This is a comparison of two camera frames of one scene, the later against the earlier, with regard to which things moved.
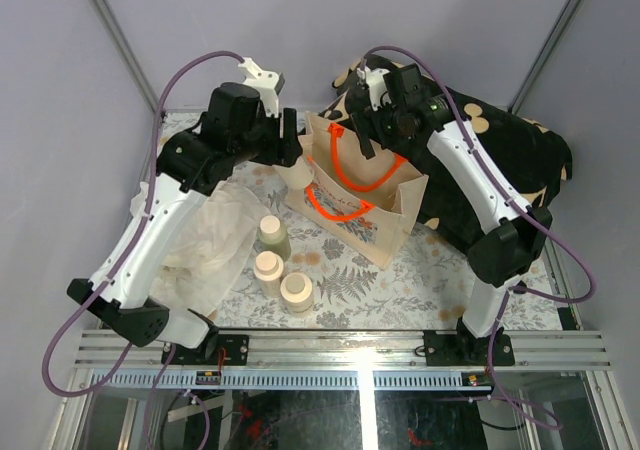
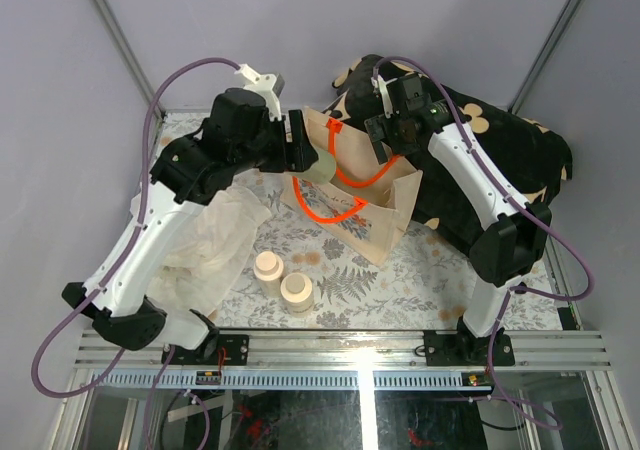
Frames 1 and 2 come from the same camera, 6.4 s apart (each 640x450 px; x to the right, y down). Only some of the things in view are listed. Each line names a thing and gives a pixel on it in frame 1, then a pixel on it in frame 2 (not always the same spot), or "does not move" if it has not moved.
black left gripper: (282, 147) does not move
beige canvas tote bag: (364, 207) does not move
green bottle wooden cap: (273, 237) to (322, 170)
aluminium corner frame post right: (552, 39) does not move
